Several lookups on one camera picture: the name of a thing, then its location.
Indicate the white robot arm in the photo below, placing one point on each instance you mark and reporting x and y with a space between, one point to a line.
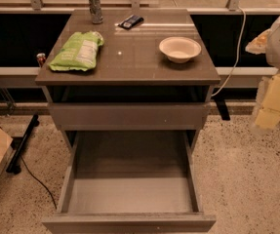
272 50

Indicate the closed middle drawer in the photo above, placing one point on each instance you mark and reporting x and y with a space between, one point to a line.
128 116

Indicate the grey drawer cabinet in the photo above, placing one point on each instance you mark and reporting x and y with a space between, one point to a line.
130 67

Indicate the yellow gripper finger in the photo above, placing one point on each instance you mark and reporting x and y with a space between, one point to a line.
257 45
266 114

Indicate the white paper bowl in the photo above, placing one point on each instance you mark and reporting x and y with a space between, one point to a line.
180 49

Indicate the tall silver patterned can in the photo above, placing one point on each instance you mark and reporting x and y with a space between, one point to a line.
95 11

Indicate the small red soda can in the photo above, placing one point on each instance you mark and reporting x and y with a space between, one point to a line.
41 59

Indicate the open bottom drawer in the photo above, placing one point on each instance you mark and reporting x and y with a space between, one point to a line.
129 183

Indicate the black metal stand leg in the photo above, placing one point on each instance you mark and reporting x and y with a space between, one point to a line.
14 167

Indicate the black right stand leg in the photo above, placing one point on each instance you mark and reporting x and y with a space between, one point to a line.
222 108

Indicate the green rice chip bag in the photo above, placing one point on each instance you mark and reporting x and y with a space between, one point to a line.
79 52

